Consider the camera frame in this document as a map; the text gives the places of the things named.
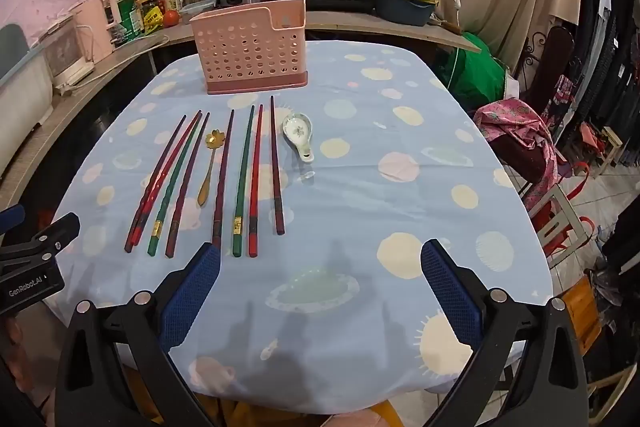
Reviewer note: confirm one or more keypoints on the clear lidded container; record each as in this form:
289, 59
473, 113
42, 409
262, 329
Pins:
197, 13

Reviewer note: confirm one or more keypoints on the orange wooden stool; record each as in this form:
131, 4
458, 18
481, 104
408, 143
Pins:
582, 312

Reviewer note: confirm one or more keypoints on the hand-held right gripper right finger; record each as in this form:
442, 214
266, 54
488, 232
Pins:
452, 297

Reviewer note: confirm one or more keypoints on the gold flower spoon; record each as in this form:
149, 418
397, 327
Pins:
216, 139

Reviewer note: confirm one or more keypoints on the red tomato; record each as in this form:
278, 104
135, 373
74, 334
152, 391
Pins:
171, 18

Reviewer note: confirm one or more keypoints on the dark metal chair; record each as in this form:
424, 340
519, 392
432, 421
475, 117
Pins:
555, 52

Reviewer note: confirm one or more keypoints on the red chopstick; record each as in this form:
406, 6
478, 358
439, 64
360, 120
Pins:
172, 167
257, 182

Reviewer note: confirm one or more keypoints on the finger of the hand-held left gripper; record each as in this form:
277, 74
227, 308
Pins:
10, 218
62, 227

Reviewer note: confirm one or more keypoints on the grey-blue plastic panel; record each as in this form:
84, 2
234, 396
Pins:
12, 52

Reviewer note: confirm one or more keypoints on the maroon wavy chopstick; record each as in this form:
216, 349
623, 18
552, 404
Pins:
225, 172
188, 187

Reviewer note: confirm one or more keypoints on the green bag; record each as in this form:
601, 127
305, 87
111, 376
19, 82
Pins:
475, 72

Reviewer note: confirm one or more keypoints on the pink countertop appliance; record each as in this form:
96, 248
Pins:
95, 22

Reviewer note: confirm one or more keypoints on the row of hanging clothes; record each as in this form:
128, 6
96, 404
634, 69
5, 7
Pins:
610, 32

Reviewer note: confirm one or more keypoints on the blue plastic basin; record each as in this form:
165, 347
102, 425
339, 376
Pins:
400, 9

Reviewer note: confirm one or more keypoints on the green chopstick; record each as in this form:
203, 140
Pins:
166, 217
244, 182

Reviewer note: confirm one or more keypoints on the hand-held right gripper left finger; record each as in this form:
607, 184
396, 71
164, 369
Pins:
192, 297

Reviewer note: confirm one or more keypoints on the pink floral cloth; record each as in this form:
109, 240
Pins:
515, 122

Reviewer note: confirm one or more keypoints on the pink perforated utensil basket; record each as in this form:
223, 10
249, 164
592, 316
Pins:
255, 84

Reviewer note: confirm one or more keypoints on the white countertop appliance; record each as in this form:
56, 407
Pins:
70, 57

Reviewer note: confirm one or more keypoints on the dark maroon chopstick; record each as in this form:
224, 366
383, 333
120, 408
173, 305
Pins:
276, 167
150, 199

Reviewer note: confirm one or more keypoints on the white chest appliance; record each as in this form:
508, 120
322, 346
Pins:
20, 117

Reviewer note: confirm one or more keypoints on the yellow packet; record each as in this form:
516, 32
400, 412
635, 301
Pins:
154, 19

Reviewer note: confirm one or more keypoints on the blue dotted tablecloth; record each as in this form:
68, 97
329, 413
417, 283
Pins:
350, 207

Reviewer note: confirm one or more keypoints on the white ceramic spoon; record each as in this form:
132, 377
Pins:
296, 129

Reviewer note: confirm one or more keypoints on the red stool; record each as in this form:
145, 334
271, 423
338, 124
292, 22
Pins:
585, 224

